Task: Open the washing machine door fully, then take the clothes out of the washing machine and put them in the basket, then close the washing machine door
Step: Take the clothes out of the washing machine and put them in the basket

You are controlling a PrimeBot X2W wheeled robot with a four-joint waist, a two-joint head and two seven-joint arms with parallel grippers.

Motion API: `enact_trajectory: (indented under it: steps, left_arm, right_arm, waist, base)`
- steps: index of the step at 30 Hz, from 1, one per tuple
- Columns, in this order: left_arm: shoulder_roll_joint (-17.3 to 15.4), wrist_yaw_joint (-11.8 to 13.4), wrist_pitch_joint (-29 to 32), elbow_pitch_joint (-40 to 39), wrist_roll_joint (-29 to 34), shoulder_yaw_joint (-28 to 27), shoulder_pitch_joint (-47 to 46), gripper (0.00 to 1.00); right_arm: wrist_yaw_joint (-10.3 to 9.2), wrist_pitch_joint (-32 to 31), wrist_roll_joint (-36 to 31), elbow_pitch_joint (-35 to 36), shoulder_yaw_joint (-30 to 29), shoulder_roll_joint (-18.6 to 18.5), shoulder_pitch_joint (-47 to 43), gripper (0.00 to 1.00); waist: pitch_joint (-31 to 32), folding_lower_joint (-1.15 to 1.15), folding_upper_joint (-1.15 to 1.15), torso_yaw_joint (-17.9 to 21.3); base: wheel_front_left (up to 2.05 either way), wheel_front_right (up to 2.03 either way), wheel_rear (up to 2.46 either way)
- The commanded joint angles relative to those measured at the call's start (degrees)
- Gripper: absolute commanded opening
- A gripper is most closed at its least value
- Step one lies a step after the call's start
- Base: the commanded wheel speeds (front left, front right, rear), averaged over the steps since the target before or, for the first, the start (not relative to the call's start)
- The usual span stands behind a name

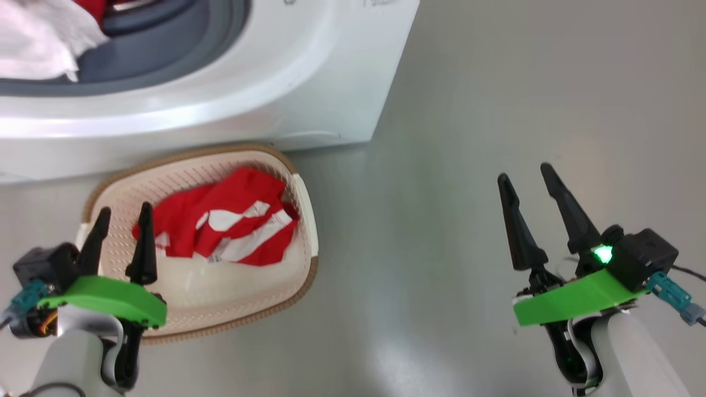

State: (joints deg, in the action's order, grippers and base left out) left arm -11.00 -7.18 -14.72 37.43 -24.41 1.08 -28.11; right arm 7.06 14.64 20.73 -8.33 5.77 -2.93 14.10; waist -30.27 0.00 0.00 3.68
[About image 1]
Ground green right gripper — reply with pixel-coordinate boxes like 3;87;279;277
498;163;649;395

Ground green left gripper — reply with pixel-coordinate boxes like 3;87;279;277
38;202;167;391

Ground red garment with white stripes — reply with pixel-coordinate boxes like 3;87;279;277
131;168;300;267

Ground cream basket with brown rim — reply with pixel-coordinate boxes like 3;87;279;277
80;142;319;346

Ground grey rubber door gasket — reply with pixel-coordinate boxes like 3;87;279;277
0;0;252;97

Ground white front-load washing machine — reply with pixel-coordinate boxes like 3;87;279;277
0;0;420;184

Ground teal left cable connector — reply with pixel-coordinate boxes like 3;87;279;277
10;280;51;316

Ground teal cable connector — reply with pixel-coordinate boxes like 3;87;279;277
10;280;51;316
646;271;706;326

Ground teal right cable connector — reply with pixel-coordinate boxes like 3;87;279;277
646;271;706;326

